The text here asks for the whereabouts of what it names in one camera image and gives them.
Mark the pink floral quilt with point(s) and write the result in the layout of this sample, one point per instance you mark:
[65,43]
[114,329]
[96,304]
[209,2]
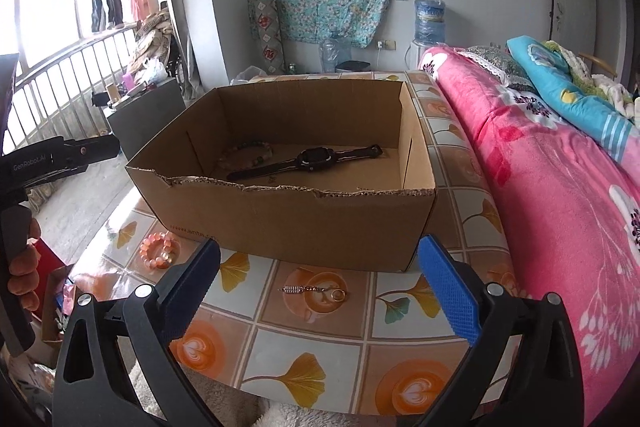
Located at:
[571,218]

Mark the patterned plastic tablecloth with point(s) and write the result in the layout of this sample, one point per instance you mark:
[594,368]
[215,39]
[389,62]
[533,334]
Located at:
[345,341]

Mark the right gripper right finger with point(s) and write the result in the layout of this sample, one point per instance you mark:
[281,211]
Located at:
[544,386]

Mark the left hand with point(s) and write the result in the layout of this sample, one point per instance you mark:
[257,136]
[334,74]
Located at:
[24,277]

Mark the pink strap digital watch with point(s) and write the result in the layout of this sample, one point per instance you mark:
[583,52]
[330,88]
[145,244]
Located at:
[311,160]

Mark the white water dispenser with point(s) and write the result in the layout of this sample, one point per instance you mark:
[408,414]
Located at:
[414,53]

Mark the dark grey cabinet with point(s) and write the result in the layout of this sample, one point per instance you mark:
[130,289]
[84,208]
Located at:
[137,119]

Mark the brown cardboard box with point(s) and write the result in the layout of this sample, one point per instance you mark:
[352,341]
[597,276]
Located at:
[366,215]

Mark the patterned rolled cushion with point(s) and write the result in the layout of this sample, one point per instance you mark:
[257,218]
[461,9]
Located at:
[267,27]

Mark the clear plastic water jug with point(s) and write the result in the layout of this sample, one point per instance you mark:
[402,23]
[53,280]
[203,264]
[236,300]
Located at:
[334,51]

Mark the white plastic bag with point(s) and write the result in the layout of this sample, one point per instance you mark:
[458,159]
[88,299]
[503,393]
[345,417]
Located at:
[247,75]

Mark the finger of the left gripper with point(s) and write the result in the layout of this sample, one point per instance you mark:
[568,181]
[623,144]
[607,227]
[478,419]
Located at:
[92,150]

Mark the blue water dispenser bottle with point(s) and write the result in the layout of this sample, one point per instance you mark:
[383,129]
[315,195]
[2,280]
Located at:
[429,24]

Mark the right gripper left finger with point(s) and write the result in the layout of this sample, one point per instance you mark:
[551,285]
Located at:
[92,387]

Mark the blue patterned blanket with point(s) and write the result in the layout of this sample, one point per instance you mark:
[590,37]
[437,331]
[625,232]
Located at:
[618,136]

